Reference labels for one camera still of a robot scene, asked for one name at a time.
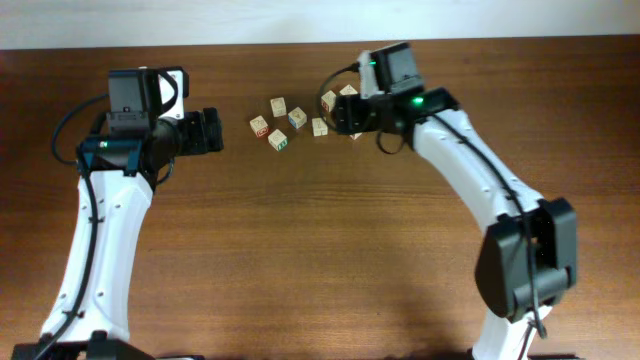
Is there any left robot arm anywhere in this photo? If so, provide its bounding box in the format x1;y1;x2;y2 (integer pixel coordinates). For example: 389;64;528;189
12;108;224;359

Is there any red sided block rear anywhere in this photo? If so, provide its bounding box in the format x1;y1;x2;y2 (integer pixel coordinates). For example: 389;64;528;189
339;85;358;96

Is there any camera cable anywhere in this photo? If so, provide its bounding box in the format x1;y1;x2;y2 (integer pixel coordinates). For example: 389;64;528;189
32;92;111;360
317;63;361;132

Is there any green sided number block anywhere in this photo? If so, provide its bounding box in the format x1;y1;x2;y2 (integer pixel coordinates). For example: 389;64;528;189
268;129;288;152

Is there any apple block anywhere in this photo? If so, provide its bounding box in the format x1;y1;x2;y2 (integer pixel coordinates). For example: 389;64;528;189
270;97;287;118

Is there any number six block red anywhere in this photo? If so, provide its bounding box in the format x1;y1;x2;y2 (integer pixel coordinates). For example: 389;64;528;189
321;90;336;113

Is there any elephant block red side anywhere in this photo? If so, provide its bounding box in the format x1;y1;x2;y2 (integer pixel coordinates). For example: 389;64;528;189
249;116;269;138

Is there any left camera cable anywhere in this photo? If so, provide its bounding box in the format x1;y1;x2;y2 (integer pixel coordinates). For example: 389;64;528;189
32;92;111;360

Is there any right camera cable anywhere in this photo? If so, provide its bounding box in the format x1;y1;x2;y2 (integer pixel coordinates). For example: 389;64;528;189
317;63;361;132

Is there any ice cream block blue side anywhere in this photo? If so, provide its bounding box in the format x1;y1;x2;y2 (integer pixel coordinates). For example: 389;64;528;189
288;107;307;129

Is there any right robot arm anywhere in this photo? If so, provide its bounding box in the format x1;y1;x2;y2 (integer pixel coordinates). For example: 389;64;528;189
332;88;577;359

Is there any plain wooden block blue side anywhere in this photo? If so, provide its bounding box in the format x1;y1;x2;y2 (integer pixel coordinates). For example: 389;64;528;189
312;118;328;137

